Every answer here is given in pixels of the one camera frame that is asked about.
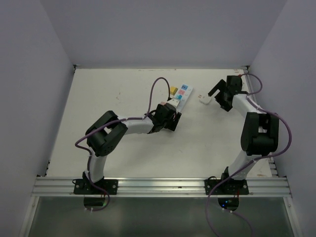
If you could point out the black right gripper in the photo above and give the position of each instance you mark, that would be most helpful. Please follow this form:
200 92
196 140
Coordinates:
220 85

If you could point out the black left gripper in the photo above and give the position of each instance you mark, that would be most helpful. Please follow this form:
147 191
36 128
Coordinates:
158 108

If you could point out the white plug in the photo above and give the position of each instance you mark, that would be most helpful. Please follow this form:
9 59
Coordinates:
205 99

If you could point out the white power strip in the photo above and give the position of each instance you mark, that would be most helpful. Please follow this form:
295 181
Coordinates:
182 95

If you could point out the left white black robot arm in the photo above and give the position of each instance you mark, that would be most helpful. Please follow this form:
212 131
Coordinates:
106 133

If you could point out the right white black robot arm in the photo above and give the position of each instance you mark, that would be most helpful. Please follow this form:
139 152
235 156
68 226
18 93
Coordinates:
259 137

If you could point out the yellow plug block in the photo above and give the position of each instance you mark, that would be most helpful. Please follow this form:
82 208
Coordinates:
173 90

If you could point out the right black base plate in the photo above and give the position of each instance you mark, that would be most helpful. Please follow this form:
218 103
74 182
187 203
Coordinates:
231 187

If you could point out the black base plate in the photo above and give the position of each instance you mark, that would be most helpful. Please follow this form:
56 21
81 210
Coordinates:
84 187
231 187

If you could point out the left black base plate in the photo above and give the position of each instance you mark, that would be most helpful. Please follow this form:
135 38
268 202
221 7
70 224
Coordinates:
84 187

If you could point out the aluminium front rail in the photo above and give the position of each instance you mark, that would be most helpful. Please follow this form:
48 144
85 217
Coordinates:
162 187

